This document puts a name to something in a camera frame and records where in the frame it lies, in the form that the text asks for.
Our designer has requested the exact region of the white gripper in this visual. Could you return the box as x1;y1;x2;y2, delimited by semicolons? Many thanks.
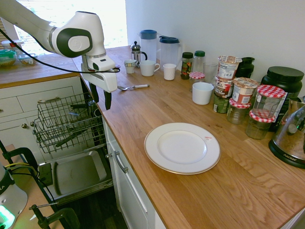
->
81;62;119;111

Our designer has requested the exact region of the white handled metal spoon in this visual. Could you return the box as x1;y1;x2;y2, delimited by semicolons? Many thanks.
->
117;83;151;92

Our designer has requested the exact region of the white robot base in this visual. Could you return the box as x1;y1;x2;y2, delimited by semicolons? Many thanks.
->
0;162;29;229

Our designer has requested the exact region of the open dishwasher door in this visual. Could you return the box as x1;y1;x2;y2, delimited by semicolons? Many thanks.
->
38;143;114;206

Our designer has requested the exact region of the small patterned cup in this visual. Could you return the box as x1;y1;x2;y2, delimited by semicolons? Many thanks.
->
123;59;137;74

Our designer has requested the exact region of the black kitchen utensil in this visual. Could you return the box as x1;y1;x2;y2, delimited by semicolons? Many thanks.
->
55;132;84;147

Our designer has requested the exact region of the white ceramic mug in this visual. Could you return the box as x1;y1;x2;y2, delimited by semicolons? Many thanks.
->
139;60;161;77

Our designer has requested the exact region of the glass french press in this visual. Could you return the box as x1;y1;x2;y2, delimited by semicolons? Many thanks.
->
130;41;148;68

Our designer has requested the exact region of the tall blue lidded pitcher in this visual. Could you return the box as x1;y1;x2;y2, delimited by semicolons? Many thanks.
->
139;29;158;65

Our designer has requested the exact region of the white ribbed cup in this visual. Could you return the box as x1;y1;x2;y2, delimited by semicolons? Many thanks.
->
163;63;177;81

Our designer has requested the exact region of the short blue lidded pitcher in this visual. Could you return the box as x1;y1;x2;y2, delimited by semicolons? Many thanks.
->
159;35;183;70

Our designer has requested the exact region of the clear plastic food container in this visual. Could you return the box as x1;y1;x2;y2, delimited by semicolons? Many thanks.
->
18;52;39;66

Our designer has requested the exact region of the dark lidded spice jar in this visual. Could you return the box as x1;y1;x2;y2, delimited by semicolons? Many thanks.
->
180;52;194;80

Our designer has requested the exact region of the black C clamp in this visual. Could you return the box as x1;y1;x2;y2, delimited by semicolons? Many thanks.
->
0;140;39;178
28;202;81;229

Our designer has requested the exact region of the white gold rimmed plate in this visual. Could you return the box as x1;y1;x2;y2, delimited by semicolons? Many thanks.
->
144;122;222;176

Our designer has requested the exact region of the red checkered lid jar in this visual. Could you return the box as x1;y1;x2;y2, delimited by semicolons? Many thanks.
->
189;72;206;93
252;84;286;119
226;97;252;125
245;111;276;140

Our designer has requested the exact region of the white cabinet door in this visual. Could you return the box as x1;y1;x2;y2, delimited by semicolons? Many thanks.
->
103;119;157;229

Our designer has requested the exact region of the green lidded food container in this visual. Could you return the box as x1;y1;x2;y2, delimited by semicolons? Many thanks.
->
0;49;18;68

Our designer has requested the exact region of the green lidded clear jar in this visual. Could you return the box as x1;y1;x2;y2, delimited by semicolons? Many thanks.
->
193;50;206;73

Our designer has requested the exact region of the clear glass tumbler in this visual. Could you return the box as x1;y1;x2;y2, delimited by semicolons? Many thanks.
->
203;62;218;84

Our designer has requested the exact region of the tan wooden mounting board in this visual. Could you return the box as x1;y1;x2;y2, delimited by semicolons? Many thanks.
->
0;144;65;229

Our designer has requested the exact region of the green tin can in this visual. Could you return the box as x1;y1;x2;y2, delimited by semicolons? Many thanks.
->
213;92;231;114

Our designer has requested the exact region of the foil lidded yogurt cup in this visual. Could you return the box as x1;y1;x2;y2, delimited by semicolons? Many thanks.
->
217;55;243;80
231;77;259;104

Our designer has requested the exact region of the black vase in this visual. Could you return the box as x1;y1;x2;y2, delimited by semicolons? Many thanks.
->
234;57;255;79

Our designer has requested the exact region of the black protein powder tub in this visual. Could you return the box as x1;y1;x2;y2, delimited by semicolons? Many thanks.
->
261;66;305;133

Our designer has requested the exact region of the stainless steel electric kettle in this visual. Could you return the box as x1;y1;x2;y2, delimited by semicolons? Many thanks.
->
268;96;305;169

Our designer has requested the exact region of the silver drawer handle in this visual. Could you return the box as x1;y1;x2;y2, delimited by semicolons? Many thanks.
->
37;96;61;104

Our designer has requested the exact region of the grey wire dishwasher rack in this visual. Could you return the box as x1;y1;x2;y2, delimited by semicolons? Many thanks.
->
32;92;106;155

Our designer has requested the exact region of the silver cabinet door handle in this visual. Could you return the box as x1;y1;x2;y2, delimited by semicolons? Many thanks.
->
105;150;129;174

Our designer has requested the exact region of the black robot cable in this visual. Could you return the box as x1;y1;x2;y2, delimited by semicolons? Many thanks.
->
0;28;121;73

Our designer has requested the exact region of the white handleless cup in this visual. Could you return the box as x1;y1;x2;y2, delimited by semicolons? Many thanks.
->
192;82;214;105

